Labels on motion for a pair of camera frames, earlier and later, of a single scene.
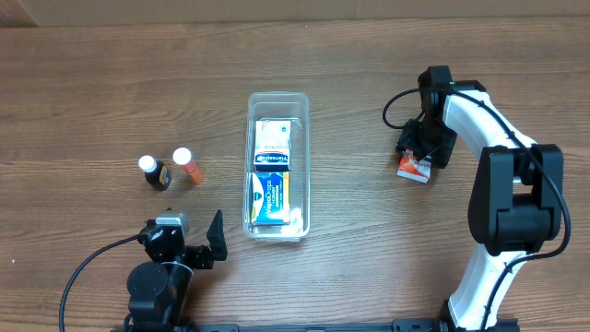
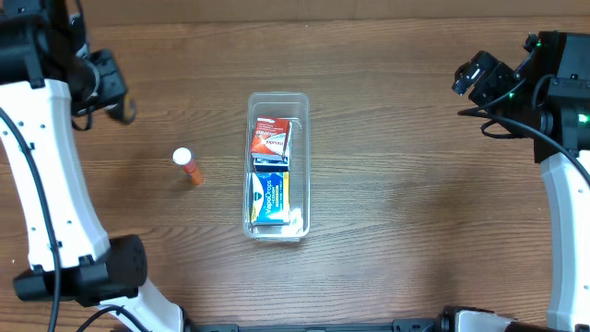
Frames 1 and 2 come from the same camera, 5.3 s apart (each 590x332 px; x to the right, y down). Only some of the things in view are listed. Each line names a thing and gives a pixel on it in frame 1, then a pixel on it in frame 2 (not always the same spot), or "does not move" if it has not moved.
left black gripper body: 192,254 → 112,98
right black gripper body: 412,139 → 482,78
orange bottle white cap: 182,156 does not move
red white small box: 411,167 → 270,136
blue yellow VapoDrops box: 270,197 does not move
